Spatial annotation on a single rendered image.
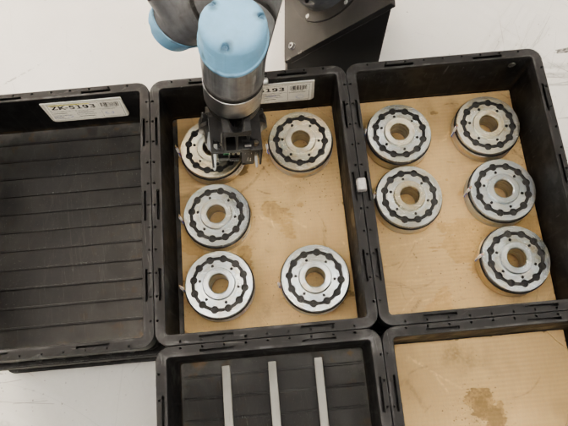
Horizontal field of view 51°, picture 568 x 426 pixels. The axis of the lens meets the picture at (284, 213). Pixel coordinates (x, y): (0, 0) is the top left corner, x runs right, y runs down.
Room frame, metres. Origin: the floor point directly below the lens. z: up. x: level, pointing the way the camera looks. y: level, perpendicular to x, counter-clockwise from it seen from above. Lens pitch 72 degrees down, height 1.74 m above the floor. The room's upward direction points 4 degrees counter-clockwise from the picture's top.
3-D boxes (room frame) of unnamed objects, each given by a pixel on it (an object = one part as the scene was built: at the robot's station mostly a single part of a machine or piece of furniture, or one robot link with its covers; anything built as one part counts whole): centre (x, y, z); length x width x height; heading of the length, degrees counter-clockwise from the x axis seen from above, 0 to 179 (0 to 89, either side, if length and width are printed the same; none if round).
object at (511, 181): (0.29, -0.34, 0.86); 0.05 x 0.05 x 0.01
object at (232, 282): (0.18, 0.10, 0.86); 0.05 x 0.05 x 0.01
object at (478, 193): (0.29, -0.34, 0.86); 0.10 x 0.10 x 0.01
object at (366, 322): (0.29, 0.04, 0.92); 0.40 x 0.30 x 0.02; 1
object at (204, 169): (0.40, 0.11, 0.86); 0.10 x 0.10 x 0.01
